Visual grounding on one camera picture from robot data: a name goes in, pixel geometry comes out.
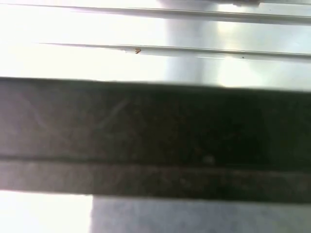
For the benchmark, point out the black open PC case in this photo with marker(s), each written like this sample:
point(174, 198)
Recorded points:
point(155, 133)

